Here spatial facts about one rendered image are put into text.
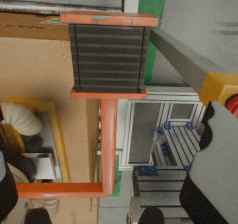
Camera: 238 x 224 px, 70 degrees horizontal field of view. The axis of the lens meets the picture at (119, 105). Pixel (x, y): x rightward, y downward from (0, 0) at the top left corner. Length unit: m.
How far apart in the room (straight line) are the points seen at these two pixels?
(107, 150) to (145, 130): 1.17
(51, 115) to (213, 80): 0.34
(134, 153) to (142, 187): 0.84
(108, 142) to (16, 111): 0.17
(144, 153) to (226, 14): 1.22
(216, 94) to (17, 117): 0.37
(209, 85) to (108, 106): 0.25
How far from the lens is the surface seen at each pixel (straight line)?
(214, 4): 1.43
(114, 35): 0.17
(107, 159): 0.28
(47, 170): 0.47
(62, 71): 0.36
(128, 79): 0.18
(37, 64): 0.37
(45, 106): 0.38
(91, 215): 1.72
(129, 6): 0.68
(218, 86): 0.37
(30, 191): 0.38
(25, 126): 0.35
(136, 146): 1.54
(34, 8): 0.78
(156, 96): 1.23
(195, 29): 1.40
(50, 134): 0.42
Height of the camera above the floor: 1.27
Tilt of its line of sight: 58 degrees down
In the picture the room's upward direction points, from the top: 177 degrees clockwise
